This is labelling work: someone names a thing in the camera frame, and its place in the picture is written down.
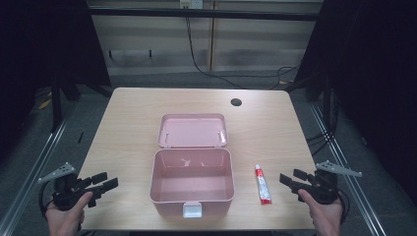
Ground white wall socket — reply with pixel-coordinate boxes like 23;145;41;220
179;0;205;10

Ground person's left hand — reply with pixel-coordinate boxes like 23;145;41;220
44;191;94;236

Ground person's right hand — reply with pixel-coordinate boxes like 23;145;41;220
297;189;344;236

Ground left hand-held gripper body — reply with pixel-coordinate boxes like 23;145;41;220
37;161;96;211

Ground red and white tube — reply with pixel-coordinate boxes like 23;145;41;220
254;163;272;206

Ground wooden table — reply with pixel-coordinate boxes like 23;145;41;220
78;87;318;232

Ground pink storage box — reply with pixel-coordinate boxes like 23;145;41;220
149;113;236;219

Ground black wall cable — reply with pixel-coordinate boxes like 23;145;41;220
184;6;300;90

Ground black metal stand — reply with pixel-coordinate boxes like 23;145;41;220
48;73;83;134
284;73;338;132

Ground black floor cables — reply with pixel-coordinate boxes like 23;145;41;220
306;94;340;157

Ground black curtain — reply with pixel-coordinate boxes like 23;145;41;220
0;0;112;161
294;0;417;198

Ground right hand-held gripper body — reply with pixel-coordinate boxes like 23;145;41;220
296;159;363;206

